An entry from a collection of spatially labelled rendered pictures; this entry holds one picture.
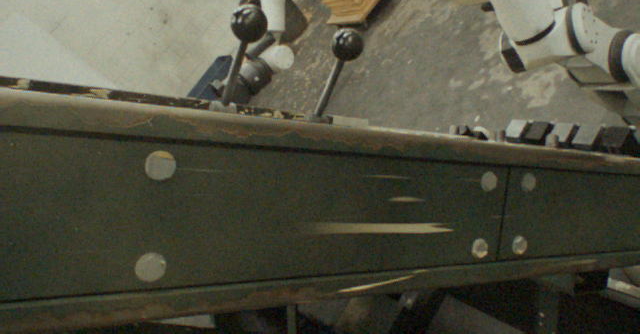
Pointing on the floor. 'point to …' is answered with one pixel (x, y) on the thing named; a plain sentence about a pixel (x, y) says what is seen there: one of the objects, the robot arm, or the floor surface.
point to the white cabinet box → (42, 56)
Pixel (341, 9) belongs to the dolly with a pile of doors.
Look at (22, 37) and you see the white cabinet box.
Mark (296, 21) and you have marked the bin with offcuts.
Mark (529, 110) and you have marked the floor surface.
